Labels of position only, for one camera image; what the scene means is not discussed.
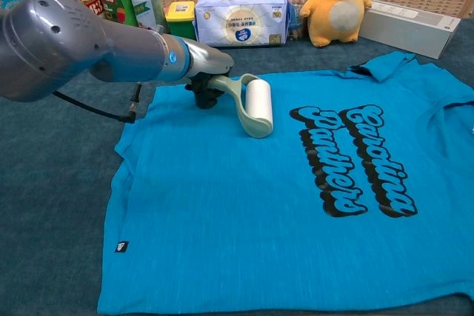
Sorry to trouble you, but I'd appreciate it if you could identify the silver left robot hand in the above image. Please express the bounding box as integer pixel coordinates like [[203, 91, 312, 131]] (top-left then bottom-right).
[[184, 38, 236, 110]]

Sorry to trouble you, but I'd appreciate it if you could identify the green handled lint roller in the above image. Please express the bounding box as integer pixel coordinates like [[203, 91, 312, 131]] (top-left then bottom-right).
[[210, 74, 275, 140]]

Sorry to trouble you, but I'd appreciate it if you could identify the blue printed T-shirt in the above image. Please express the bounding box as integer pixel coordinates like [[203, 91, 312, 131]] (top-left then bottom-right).
[[96, 51, 474, 315]]

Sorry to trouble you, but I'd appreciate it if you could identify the green box yellow lid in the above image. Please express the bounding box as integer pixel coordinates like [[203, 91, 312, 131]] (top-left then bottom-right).
[[164, 1, 197, 45]]

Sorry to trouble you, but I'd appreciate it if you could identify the white blue tissue pack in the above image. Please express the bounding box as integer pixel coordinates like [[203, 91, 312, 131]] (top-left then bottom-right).
[[194, 0, 289, 49]]

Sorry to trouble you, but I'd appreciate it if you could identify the small white green can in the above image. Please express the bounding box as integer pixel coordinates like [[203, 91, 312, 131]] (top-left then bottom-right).
[[129, 0, 167, 32]]

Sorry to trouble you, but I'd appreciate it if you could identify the clear plastic snack jar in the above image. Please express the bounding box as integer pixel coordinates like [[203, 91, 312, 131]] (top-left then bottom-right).
[[287, 0, 314, 41]]

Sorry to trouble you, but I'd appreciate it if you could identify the dark blue table cloth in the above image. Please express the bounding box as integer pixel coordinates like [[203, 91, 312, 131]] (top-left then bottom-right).
[[0, 16, 474, 316]]

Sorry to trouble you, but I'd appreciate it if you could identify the long white cardboard box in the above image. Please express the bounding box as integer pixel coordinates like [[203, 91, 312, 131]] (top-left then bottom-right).
[[358, 0, 462, 60]]

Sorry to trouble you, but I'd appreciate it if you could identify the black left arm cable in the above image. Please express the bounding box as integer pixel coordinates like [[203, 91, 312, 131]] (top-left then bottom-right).
[[51, 81, 144, 124]]

